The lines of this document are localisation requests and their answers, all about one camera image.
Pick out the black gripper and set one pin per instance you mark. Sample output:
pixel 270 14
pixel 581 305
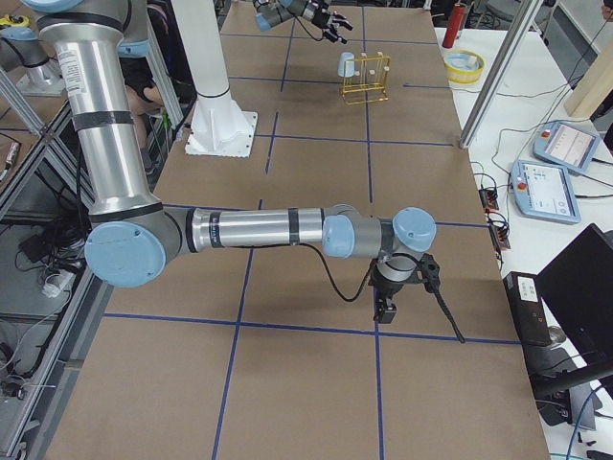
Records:
pixel 318 16
pixel 389 288

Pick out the light blue plastic cup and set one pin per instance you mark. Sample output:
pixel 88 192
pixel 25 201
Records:
pixel 346 65

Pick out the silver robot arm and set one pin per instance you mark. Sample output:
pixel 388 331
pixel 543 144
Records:
pixel 134 236
pixel 270 14

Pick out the red cylinder bottle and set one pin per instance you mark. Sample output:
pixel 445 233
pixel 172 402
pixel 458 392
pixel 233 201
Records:
pixel 453 25

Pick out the near orange black adapter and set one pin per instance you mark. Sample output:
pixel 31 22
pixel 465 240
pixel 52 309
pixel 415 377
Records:
pixel 499 230

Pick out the orange black adapter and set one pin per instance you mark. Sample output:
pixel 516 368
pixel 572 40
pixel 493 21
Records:
pixel 499 230
pixel 489 198

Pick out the far orange black adapter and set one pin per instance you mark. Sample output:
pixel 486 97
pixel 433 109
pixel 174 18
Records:
pixel 489 198

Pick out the black computer box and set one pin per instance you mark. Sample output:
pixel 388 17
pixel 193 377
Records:
pixel 527 309

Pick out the near blue teach pendant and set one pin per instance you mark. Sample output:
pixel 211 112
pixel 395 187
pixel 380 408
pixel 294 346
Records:
pixel 544 191

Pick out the blue teach pendant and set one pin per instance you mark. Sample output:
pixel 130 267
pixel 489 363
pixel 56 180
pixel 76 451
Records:
pixel 566 145
pixel 544 191

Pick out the black monitor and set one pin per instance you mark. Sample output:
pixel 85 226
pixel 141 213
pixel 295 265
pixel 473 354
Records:
pixel 576 286

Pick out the person in black shirt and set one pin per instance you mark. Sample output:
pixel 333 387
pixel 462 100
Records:
pixel 142 92

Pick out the far blue teach pendant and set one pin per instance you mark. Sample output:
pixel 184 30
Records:
pixel 566 145

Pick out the wooden board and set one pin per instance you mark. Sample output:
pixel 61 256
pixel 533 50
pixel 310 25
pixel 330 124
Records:
pixel 593 88

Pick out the white power strip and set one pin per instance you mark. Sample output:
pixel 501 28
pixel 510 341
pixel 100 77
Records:
pixel 55 283

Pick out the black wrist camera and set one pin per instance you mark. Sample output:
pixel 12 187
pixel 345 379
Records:
pixel 429 271

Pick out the gold wire cup holder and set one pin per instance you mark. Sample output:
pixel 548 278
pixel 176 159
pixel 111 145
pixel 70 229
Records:
pixel 370 82

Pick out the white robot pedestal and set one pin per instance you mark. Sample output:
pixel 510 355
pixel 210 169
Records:
pixel 218 126

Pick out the aluminium frame post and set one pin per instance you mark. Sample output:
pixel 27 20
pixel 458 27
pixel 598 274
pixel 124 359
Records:
pixel 513 40

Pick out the aluminium side frame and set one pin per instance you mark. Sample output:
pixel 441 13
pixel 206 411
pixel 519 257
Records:
pixel 45 196

